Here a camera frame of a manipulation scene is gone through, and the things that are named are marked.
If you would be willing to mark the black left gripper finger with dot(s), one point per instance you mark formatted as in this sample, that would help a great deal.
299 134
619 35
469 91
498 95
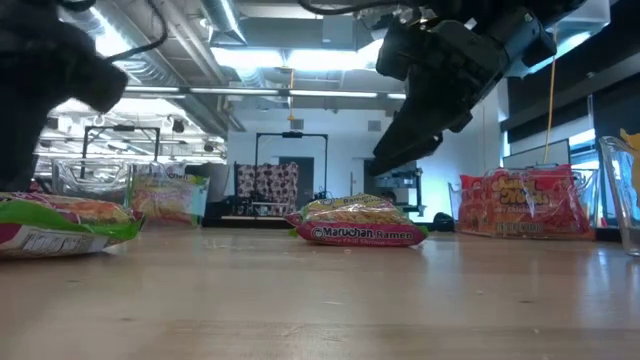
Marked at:
20 145

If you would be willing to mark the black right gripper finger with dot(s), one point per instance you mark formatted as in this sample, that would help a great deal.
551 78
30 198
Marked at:
400 155
430 120

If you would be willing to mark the orange chicken noodle pack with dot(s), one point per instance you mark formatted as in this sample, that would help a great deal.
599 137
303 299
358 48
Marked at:
520 205

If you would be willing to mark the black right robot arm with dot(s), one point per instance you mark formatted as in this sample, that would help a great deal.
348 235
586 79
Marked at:
530 35

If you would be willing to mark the black equipment cart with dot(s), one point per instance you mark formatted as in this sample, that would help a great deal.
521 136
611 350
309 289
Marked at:
400 192

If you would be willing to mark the clear plastic bin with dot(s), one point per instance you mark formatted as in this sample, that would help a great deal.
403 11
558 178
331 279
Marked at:
90 180
592 210
617 210

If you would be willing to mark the black round object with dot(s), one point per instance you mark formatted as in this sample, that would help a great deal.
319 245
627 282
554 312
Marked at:
443 222

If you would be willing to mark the dark door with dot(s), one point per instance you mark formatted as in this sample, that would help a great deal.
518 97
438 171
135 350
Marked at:
306 175

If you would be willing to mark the grey display panel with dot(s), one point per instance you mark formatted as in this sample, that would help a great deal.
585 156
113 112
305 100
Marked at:
535 156

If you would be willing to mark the patterned fabric panel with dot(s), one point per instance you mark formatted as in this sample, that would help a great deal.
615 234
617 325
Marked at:
265 180

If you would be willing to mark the long linear ceiling light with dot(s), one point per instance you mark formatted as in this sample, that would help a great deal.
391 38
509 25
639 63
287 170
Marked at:
235 91

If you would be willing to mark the grey square wall vent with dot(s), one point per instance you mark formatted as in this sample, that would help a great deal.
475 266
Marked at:
374 126
296 124

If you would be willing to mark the black gantry frame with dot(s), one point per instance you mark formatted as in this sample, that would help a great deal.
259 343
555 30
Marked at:
292 134
122 128

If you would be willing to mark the silver ventilation duct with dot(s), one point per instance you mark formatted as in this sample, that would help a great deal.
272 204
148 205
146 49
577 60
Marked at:
200 107

